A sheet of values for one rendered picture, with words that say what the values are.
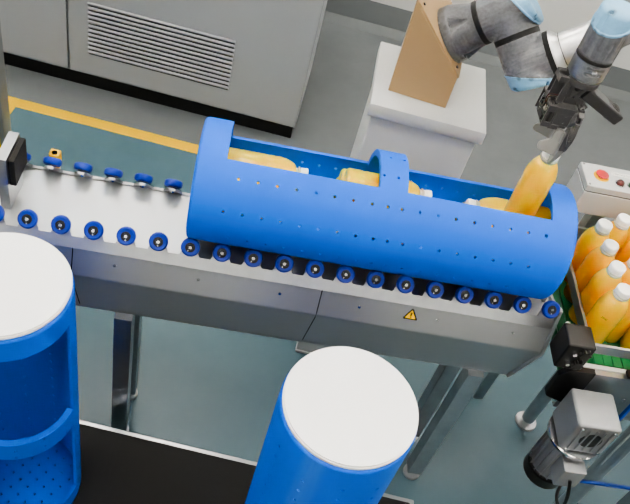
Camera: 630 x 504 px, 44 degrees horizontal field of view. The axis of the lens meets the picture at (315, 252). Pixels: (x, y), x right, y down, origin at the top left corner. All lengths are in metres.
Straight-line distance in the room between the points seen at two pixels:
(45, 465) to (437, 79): 1.54
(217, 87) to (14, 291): 2.14
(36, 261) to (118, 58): 2.09
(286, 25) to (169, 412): 1.67
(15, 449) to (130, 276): 0.47
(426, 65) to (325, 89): 2.07
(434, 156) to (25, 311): 1.16
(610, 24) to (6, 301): 1.27
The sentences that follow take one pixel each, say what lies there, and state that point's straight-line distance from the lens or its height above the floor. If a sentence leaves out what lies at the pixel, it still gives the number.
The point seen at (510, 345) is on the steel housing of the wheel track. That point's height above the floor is 0.84.
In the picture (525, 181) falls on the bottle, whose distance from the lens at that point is 1.81.
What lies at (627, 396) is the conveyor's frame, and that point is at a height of 0.83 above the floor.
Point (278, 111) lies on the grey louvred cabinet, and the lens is 3.62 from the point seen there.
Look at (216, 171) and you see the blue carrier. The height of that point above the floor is 1.20.
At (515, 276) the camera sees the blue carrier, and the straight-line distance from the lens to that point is 1.84.
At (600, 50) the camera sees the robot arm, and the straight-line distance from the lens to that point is 1.61.
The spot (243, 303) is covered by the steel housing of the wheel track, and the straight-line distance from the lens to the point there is 1.91.
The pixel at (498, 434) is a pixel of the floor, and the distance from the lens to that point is 2.95.
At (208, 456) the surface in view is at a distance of 2.46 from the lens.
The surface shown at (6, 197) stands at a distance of 1.94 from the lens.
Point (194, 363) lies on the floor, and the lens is 2.80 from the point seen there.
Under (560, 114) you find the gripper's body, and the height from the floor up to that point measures 1.47.
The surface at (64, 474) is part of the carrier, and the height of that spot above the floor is 0.16.
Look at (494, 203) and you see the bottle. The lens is 1.92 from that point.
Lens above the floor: 2.32
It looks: 46 degrees down
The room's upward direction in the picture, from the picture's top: 17 degrees clockwise
